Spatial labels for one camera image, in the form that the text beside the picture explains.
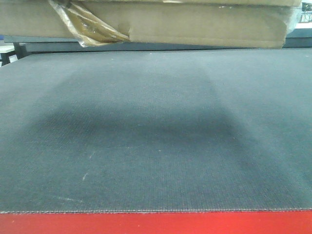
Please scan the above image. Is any brown cardboard carton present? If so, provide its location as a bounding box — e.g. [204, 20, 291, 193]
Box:
[0, 0, 302, 48]

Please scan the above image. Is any dark conveyor belt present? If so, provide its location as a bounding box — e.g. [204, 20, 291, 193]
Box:
[0, 48, 312, 213]

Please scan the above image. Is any red conveyor edge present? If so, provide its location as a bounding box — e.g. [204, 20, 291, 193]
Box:
[0, 211, 312, 234]

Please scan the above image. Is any background table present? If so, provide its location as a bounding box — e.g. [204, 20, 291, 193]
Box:
[0, 35, 30, 66]

